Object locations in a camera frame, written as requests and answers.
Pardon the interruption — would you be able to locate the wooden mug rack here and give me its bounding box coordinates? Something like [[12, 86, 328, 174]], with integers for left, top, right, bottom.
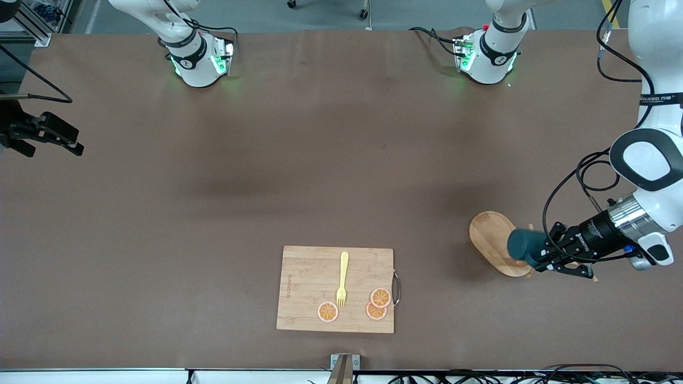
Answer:
[[468, 211, 599, 283]]

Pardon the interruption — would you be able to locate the dark teal cup yellow inside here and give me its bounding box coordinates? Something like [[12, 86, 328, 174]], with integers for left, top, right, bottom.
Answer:
[[506, 228, 550, 268]]

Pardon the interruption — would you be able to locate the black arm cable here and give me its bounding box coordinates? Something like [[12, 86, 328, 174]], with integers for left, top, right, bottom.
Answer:
[[0, 44, 73, 103], [543, 0, 657, 263]]

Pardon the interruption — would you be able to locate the metal camera bracket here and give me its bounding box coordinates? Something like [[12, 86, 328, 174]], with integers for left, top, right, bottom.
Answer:
[[327, 354, 361, 384]]

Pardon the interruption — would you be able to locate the aluminium frame post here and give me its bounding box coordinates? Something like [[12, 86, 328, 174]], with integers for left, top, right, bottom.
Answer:
[[0, 0, 75, 47]]

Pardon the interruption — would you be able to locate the black cable bundle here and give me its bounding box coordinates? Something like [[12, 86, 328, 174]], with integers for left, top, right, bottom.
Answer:
[[390, 364, 683, 384]]

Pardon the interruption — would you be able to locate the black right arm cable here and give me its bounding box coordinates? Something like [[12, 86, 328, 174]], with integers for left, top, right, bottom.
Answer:
[[0, 44, 73, 103]]

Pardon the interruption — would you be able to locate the wooden cutting board metal handle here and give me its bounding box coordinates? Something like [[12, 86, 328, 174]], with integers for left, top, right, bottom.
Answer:
[[276, 245, 402, 334]]

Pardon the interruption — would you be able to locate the black base power cable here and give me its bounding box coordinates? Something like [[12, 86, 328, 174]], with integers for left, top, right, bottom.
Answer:
[[408, 26, 460, 57], [163, 0, 239, 50]]

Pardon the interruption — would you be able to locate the yellow plastic fork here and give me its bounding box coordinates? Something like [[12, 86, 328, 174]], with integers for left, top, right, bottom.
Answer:
[[336, 251, 350, 309]]

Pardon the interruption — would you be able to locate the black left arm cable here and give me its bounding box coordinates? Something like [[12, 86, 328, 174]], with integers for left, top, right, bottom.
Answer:
[[543, 0, 657, 263]]

